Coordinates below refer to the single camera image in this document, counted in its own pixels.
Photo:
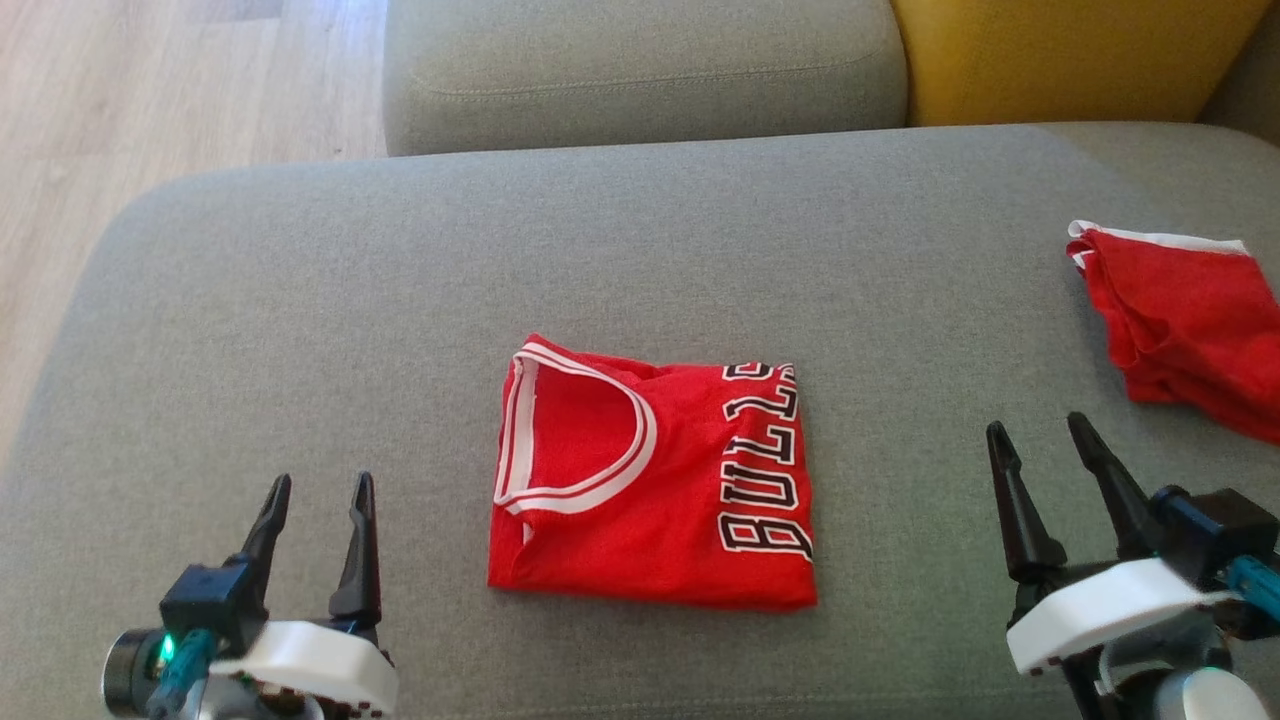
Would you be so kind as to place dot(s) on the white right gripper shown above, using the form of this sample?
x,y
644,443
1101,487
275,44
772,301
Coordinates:
x,y
1110,610

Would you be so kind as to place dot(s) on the large grey sofa seat cushion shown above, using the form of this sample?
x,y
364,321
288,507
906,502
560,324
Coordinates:
x,y
400,300

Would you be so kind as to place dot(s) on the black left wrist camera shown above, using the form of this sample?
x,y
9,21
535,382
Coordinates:
x,y
210,605

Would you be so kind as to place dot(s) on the grey sofa back cushion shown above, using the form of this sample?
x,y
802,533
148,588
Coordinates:
x,y
640,70

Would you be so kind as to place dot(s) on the yellow sofa cushion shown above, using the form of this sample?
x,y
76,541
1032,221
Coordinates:
x,y
1060,60

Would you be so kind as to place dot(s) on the red and white basketball jersey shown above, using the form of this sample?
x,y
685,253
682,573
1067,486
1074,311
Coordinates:
x,y
650,540

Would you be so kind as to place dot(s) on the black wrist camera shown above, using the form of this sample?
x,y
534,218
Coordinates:
x,y
1225,530
210,605

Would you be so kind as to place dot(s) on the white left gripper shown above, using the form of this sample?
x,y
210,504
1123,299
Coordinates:
x,y
320,660

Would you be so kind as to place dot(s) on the red shorts with white stripes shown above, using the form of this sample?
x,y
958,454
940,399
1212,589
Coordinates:
x,y
1190,320

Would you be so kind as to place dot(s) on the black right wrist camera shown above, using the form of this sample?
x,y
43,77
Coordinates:
x,y
1225,530

